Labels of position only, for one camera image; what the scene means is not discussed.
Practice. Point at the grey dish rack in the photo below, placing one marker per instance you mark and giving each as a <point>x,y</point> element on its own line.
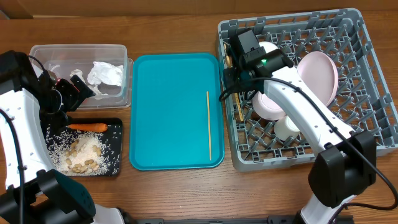
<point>362,101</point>

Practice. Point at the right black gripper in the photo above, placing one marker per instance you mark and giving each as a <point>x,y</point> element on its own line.
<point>236,87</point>

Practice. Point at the white paper cup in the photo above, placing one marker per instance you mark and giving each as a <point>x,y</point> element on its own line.
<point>285,128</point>

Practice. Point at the large pink plate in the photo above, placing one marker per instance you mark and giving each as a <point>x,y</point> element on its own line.
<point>319,73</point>

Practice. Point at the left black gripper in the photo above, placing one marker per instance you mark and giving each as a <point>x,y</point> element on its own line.
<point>74,98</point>

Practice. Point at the black plastic tray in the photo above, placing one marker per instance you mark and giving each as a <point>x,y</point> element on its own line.
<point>115,146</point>

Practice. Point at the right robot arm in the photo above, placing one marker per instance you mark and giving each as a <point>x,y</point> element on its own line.
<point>345,164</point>

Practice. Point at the orange carrot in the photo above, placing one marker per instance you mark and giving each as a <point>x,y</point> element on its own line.
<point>93,127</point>

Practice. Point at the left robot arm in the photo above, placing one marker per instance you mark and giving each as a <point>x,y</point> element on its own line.
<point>35,191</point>

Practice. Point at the food scraps and rice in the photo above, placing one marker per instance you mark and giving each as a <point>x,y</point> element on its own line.
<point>81,152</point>

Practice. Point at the white tissue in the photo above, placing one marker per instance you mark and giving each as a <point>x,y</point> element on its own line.
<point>103,72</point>
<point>94,88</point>

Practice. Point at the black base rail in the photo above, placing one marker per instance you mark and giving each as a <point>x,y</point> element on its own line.
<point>279,219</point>

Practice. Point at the white upturned bowl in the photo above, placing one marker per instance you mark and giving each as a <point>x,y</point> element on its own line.
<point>268,46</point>

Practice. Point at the clear plastic bin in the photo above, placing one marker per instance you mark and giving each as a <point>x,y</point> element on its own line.
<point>61,59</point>

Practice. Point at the teal plastic tray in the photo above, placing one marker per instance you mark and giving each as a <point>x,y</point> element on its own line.
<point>169,126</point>

